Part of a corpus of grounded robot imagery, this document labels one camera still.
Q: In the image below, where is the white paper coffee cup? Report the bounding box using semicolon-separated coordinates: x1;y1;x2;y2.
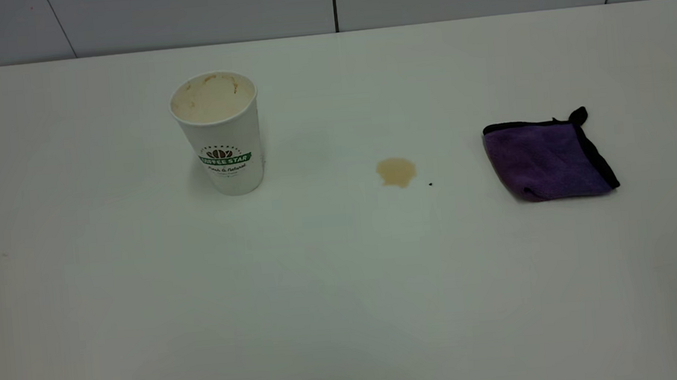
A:
167;68;267;201

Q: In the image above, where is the purple microfiber cloth black trim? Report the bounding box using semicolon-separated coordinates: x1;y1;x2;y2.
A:
481;104;622;207

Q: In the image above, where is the brown coffee spill stain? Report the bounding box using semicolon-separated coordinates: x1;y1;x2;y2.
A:
375;155;419;190

